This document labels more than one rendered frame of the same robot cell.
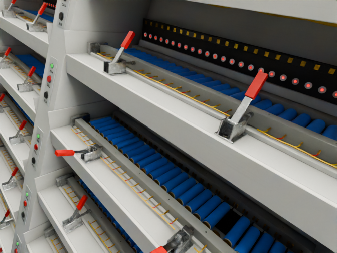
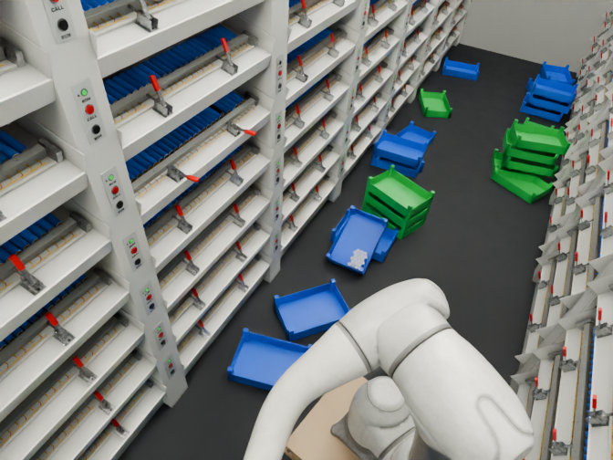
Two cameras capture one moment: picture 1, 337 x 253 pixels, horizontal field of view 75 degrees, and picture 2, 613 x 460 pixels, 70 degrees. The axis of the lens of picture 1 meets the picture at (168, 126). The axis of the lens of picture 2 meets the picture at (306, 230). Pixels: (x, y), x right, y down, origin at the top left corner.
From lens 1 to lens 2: 1.23 m
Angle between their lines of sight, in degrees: 86
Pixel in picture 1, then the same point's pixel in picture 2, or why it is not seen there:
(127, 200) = (211, 151)
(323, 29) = not seen: outside the picture
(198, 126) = (228, 79)
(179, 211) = (219, 125)
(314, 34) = not seen: outside the picture
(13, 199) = (109, 356)
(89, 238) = (192, 214)
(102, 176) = (194, 166)
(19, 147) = (77, 326)
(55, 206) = (169, 246)
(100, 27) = not seen: hidden behind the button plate
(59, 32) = (98, 145)
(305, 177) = (250, 59)
